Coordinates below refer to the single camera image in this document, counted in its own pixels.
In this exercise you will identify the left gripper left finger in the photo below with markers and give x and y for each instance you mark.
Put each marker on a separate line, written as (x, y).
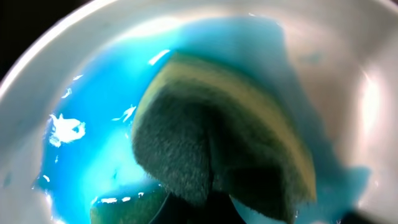
(175, 210)

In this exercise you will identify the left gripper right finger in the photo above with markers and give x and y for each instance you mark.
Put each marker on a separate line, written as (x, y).
(219, 209)

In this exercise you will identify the green yellow sponge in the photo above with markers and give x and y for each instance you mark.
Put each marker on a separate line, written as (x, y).
(203, 127)

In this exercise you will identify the white plate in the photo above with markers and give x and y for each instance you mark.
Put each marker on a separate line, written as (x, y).
(68, 103)

